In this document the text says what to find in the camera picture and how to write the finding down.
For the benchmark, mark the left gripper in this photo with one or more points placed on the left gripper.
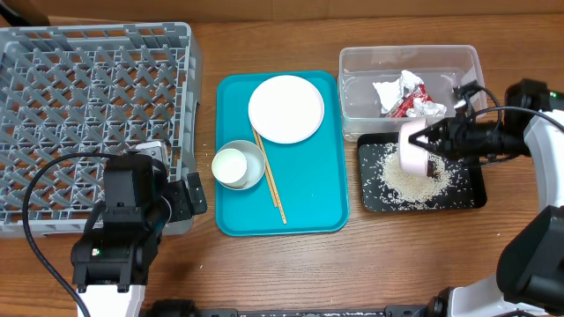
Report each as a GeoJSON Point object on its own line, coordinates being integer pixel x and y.
{"type": "Point", "coordinates": [185, 209]}

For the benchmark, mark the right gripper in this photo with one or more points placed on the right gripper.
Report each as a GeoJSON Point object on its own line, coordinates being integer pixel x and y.
{"type": "Point", "coordinates": [443, 138]}

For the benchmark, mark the small pink bowl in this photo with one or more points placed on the small pink bowl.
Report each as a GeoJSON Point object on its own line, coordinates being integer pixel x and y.
{"type": "Point", "coordinates": [412, 158]}

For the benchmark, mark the brown food scrap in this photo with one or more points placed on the brown food scrap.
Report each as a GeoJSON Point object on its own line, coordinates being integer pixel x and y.
{"type": "Point", "coordinates": [435, 168]}

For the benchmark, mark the red snack wrapper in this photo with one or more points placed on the red snack wrapper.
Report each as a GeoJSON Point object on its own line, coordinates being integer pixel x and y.
{"type": "Point", "coordinates": [406, 103]}

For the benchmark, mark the white paper cup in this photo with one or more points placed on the white paper cup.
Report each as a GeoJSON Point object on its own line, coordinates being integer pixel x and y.
{"type": "Point", "coordinates": [230, 167]}

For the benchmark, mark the pile of rice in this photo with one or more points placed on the pile of rice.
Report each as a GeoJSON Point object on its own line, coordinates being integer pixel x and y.
{"type": "Point", "coordinates": [410, 185]}

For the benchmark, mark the white napkin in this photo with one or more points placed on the white napkin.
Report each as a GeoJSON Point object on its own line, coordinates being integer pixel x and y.
{"type": "Point", "coordinates": [389, 93]}

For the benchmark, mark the white bowl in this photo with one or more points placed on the white bowl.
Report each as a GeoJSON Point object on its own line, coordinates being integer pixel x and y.
{"type": "Point", "coordinates": [255, 158]}

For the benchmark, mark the large white plate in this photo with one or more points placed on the large white plate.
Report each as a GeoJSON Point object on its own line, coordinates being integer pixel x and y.
{"type": "Point", "coordinates": [286, 109]}

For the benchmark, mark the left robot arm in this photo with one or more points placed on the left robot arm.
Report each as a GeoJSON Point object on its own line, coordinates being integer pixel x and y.
{"type": "Point", "coordinates": [112, 259]}

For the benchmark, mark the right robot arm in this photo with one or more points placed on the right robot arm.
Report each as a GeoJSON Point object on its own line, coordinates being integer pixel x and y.
{"type": "Point", "coordinates": [529, 277]}

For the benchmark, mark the grey dishwasher rack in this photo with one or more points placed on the grey dishwasher rack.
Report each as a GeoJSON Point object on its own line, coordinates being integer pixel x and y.
{"type": "Point", "coordinates": [72, 94]}

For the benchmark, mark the black tray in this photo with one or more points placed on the black tray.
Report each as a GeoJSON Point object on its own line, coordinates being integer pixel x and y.
{"type": "Point", "coordinates": [374, 198]}

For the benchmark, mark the clear plastic bin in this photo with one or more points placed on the clear plastic bin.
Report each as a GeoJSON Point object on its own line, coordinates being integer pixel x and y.
{"type": "Point", "coordinates": [441, 68]}

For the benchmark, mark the teal plastic tray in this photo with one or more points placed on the teal plastic tray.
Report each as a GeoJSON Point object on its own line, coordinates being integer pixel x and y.
{"type": "Point", "coordinates": [310, 177]}

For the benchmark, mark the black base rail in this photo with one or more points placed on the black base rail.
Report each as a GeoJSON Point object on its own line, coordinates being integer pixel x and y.
{"type": "Point", "coordinates": [187, 308]}

